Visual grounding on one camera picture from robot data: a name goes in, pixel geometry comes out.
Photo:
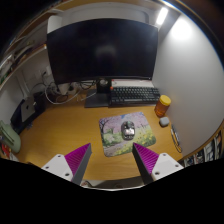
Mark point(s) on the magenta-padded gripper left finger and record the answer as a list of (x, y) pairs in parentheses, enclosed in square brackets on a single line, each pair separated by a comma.
[(60, 165)]

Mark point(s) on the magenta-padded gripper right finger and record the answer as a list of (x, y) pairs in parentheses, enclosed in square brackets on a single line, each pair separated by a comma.
[(163, 165)]

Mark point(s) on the transparent computer mouse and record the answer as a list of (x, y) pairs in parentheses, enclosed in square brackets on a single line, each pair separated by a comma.
[(128, 130)]

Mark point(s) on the cherry blossom print mouse pad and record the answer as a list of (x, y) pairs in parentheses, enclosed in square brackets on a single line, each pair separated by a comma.
[(113, 140)]

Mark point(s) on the pens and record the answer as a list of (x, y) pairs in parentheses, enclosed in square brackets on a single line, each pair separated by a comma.
[(176, 136)]

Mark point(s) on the white earbuds case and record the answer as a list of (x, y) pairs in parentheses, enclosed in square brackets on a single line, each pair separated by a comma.
[(164, 121)]

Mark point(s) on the wooden bookshelf with books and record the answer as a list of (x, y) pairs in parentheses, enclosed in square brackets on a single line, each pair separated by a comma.
[(208, 150)]

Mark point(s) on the pale green bag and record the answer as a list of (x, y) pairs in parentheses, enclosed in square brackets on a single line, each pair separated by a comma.
[(10, 138)]

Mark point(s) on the orange jar with yellow lid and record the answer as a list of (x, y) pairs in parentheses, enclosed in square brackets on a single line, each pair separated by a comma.
[(162, 107)]

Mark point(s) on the black mechanical keyboard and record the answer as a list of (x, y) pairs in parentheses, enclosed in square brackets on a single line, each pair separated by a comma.
[(135, 95)]

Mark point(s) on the white power strip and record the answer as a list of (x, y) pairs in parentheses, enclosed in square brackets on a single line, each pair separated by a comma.
[(65, 89)]

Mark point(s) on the white flat box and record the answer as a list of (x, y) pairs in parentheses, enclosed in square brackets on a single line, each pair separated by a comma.
[(131, 83)]

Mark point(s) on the black computer monitor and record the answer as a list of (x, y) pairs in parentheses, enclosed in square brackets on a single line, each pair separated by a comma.
[(100, 50)]

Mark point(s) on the white wall outlet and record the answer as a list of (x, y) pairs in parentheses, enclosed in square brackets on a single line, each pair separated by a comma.
[(46, 71)]

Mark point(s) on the wooden wall shelf unit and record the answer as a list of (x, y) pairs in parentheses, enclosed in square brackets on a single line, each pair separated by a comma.
[(23, 50)]

